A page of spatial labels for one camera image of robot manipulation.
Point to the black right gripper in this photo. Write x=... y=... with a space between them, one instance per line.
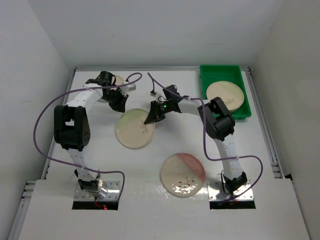
x=155 y=115

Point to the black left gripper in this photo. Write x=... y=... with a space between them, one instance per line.
x=120 y=106

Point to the cream plate blue section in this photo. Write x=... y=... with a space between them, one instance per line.
x=118 y=80

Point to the cream pink plate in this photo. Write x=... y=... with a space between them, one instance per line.
x=183 y=175

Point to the cream plate green section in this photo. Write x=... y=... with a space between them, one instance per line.
x=231 y=94

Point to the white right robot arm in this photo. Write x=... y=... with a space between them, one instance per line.
x=219 y=125

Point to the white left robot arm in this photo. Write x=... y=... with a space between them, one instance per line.
x=72 y=129

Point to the green plastic bin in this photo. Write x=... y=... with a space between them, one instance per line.
x=231 y=73

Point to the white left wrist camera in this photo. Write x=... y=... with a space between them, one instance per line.
x=130 y=87

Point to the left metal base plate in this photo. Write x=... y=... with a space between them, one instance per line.
x=109 y=192

